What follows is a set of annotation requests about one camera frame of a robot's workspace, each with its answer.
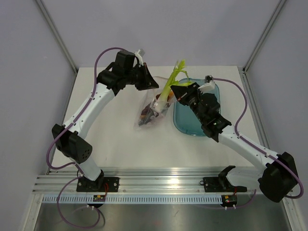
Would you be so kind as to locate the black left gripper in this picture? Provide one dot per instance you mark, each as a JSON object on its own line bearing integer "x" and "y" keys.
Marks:
{"x": 148, "y": 82}

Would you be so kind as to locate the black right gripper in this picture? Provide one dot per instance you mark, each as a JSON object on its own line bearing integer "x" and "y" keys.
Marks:
{"x": 183, "y": 93}

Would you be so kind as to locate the clear zip top bag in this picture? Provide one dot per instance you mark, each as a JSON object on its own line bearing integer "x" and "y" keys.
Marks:
{"x": 148, "y": 101}

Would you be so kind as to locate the celery stalk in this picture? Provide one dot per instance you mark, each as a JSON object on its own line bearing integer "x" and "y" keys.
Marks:
{"x": 159, "y": 105}

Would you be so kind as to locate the orange papaya slice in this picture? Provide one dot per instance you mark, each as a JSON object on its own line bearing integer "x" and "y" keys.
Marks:
{"x": 169, "y": 97}

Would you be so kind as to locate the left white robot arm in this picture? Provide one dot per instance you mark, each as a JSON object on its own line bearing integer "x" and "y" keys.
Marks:
{"x": 69, "y": 138}

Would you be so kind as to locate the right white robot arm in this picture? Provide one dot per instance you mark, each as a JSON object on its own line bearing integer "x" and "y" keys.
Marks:
{"x": 279, "y": 174}

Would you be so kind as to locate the teal plastic tray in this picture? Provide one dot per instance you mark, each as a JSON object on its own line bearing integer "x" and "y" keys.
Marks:
{"x": 186, "y": 120}

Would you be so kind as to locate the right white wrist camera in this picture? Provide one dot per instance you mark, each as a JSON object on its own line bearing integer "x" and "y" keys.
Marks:
{"x": 208, "y": 86}

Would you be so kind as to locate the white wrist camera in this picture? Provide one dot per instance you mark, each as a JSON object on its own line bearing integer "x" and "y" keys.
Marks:
{"x": 139, "y": 54}
{"x": 208, "y": 86}

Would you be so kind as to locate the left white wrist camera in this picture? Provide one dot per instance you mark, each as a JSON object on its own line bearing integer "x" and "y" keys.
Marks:
{"x": 139, "y": 54}

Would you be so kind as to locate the right aluminium frame post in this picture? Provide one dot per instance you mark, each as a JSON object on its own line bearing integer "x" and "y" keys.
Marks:
{"x": 265, "y": 33}

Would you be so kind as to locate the aluminium frame post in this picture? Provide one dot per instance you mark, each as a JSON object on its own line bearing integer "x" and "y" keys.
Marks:
{"x": 265, "y": 33}
{"x": 54, "y": 31}

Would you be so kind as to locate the aluminium mounting rail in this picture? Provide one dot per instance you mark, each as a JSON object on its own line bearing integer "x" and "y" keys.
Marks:
{"x": 172, "y": 180}

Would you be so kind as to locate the left aluminium frame post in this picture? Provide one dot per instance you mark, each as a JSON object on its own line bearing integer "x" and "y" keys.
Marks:
{"x": 54, "y": 31}

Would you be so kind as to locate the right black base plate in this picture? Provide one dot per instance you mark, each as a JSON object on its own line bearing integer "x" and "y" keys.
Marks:
{"x": 216, "y": 185}

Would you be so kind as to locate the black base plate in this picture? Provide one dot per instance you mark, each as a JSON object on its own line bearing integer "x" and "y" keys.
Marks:
{"x": 106, "y": 184}
{"x": 216, "y": 185}

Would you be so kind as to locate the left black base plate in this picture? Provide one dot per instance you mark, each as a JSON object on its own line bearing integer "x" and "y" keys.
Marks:
{"x": 106, "y": 184}

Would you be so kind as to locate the white slotted cable duct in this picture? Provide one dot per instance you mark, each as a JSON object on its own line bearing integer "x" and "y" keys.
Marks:
{"x": 133, "y": 199}

